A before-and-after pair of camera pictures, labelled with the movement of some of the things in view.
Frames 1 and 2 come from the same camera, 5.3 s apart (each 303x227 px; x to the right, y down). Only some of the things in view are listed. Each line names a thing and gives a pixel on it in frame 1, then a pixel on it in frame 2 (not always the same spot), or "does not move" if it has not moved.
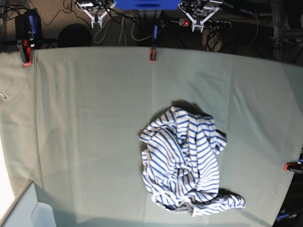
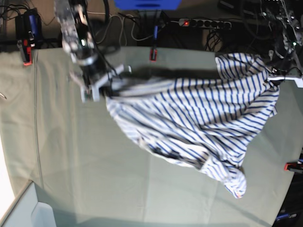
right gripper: x=198 y=11 → x=278 y=76
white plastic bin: x=28 y=212 does not move
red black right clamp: x=295 y=167 does not move
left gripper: x=96 y=9 → x=92 y=79
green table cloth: x=72 y=121 does not move
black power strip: x=209 y=24 does not move
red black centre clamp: x=153 y=55 does not move
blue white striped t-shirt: x=180 y=163 → x=212 y=122
